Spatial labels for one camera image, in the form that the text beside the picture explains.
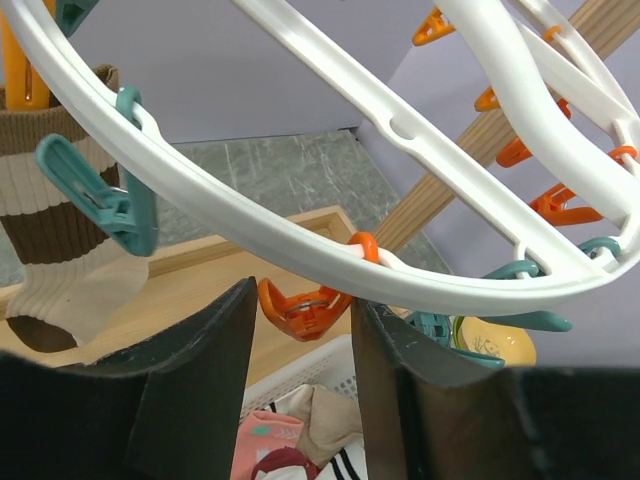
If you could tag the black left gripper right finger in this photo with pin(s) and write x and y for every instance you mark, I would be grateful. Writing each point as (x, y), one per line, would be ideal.
(429, 413)

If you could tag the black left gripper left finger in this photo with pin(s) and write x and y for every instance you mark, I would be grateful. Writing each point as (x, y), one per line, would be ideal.
(165, 408)

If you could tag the cream brown ribbed sock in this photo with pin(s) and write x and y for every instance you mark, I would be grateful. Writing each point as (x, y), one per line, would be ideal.
(76, 277)

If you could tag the orange clothes peg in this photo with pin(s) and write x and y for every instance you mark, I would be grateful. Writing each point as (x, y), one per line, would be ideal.
(24, 88)
(304, 317)

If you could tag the white black sock in basket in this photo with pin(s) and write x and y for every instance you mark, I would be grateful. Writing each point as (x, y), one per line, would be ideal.
(292, 463)

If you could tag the beige folded sock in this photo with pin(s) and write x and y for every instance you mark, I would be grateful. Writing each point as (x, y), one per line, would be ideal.
(331, 422)

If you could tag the pink sock with green stripes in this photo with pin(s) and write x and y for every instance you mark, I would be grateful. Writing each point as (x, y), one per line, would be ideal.
(258, 435)

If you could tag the teal right clothes peg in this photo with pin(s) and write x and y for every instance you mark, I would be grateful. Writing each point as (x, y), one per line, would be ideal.
(439, 327)

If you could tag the teal clothes peg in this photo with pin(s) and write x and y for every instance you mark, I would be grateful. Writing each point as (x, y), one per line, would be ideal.
(128, 216)
(439, 327)

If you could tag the white plastic laundry basket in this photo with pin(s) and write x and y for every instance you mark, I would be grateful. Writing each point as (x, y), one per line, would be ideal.
(330, 365)

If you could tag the yellow dish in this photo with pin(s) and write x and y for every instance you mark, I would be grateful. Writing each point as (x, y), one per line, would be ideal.
(510, 344)

